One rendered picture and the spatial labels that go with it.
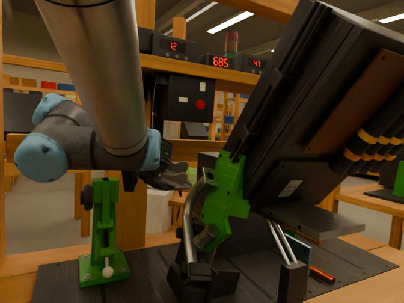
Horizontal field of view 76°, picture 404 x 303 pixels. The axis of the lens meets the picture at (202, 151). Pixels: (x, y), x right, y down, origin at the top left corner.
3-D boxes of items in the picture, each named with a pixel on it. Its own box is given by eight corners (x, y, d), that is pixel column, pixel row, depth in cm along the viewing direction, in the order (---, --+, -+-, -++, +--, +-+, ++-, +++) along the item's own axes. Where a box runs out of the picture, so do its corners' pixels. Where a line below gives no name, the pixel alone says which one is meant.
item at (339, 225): (364, 235, 62) (365, 223, 61) (318, 246, 54) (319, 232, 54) (258, 193, 96) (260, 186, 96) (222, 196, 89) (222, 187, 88)
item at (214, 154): (283, 246, 98) (291, 158, 95) (214, 260, 84) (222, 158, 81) (253, 228, 115) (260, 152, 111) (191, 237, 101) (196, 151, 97)
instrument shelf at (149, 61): (314, 94, 109) (315, 85, 108) (80, 56, 68) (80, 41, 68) (273, 98, 131) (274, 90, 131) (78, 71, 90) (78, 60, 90)
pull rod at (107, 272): (113, 279, 66) (114, 257, 66) (102, 281, 65) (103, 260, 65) (111, 267, 71) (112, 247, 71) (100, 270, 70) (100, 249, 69)
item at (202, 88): (213, 123, 90) (216, 79, 88) (167, 119, 82) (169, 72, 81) (198, 122, 101) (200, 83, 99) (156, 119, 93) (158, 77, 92)
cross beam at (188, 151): (302, 160, 140) (303, 143, 139) (6, 163, 81) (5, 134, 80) (294, 159, 144) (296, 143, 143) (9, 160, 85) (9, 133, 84)
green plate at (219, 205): (245, 238, 68) (267, 162, 68) (219, 235, 64) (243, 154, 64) (222, 223, 78) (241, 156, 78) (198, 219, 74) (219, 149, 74)
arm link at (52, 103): (23, 133, 47) (42, 113, 54) (81, 159, 52) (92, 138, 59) (37, 99, 44) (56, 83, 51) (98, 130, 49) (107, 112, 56)
